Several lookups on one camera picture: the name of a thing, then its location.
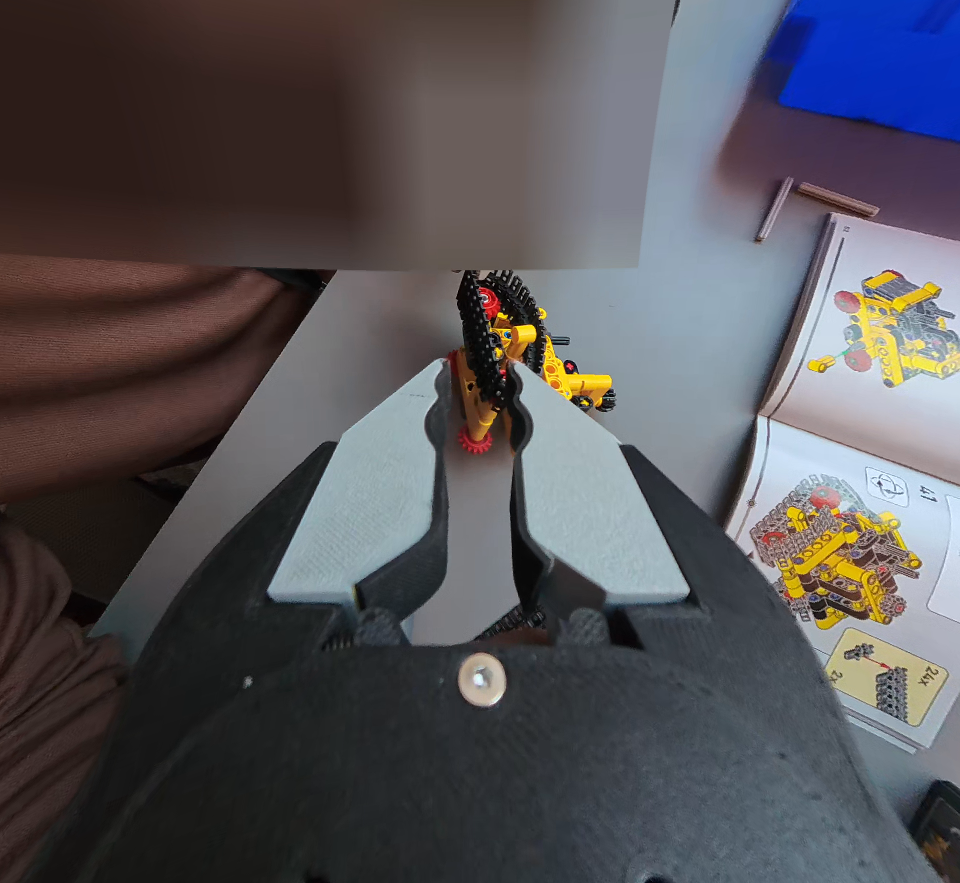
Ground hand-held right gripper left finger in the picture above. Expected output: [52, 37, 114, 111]
[264, 358, 455, 629]

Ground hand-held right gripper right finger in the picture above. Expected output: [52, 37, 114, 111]
[508, 360, 693, 633]

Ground yellow lego bulldozer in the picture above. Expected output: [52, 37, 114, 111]
[446, 269, 618, 458]

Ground black lego track chain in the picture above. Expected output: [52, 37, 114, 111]
[456, 269, 549, 412]

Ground lego instruction booklet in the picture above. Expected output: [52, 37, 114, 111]
[723, 211, 960, 755]

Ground black lego box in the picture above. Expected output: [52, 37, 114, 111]
[907, 778, 960, 883]

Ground person's brown shirt torso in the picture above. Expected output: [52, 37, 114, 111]
[0, 256, 335, 883]

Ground brown wooden stick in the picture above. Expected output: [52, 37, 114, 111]
[753, 176, 795, 244]
[795, 181, 881, 218]

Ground blue plastic bin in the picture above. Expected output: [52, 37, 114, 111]
[765, 0, 960, 142]

